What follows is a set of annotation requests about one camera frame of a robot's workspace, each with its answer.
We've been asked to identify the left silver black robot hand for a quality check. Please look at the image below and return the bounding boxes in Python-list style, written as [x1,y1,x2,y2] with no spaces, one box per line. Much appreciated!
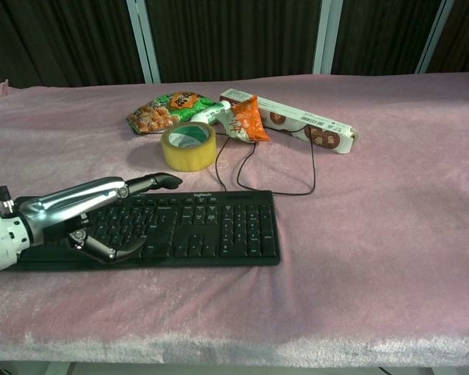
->
[18,172,184,265]

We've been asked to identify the black Logitech keyboard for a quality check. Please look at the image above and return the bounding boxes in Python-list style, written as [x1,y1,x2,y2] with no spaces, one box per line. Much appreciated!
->
[8,190,282,273]

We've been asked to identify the yellow packing tape roll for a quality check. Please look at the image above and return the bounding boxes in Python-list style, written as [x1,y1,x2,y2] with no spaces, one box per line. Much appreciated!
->
[161,121,219,173]

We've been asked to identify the green snack bag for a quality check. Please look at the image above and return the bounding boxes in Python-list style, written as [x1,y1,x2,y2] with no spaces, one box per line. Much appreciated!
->
[126,91,219,135]

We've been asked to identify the white green tube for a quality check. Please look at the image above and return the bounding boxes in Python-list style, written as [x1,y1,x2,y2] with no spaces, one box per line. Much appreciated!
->
[190,100,233,125]

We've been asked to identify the orange snack bag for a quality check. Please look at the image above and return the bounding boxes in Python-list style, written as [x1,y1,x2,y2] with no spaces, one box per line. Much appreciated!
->
[217,95,272,144]

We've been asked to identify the dark pleated curtain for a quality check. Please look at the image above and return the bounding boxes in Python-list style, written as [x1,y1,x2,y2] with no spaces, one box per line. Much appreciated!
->
[0,0,469,103]

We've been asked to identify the long white cookie box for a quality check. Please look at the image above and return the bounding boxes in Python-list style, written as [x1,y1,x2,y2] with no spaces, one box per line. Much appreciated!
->
[219,88,361,155]

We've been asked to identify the pink plush table cloth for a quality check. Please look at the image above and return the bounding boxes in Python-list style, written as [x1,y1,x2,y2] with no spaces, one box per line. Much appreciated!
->
[0,71,469,368]

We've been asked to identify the grey metal frame post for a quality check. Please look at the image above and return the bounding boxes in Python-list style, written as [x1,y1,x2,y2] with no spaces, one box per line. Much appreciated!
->
[313,0,344,75]
[125,0,162,84]
[414,0,455,74]

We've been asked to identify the black keyboard cable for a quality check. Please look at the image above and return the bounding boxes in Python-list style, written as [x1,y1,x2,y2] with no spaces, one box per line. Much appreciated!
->
[214,118,341,196]

